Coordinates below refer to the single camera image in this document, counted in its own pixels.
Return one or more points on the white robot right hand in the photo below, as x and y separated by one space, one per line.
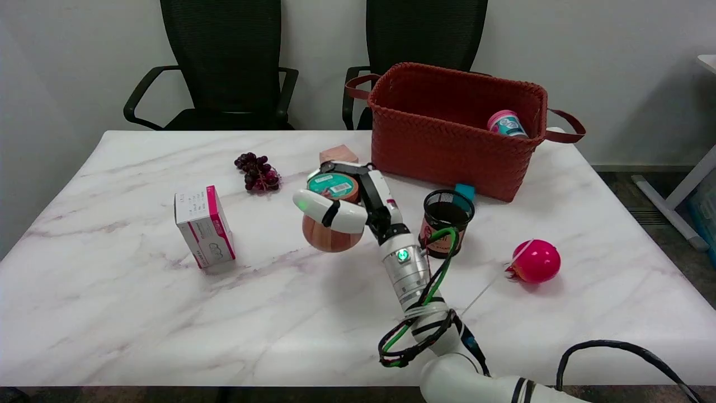
347 215

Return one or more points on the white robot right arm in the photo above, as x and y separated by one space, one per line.
405 274

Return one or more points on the brown woven storage basket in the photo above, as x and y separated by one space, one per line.
442 140

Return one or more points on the blue storage bin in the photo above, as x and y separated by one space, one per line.
706 207

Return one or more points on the pink rectangular block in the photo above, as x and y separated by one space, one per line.
337 153

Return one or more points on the black mesh pen cup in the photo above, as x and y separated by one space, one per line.
442 215

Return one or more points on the bunch of dark grapes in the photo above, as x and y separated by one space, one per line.
258 173

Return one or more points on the small teal block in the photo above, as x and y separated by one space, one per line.
465 191

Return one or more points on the white and pink carton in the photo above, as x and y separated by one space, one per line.
202 226

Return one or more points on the white zip tie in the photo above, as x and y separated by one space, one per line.
492 285

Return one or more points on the teal and pink canister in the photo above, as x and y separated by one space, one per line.
506 124

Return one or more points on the bright pink ball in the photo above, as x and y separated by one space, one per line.
536 261

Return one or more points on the black mesh office chair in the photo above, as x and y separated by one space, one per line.
224 56
425 33

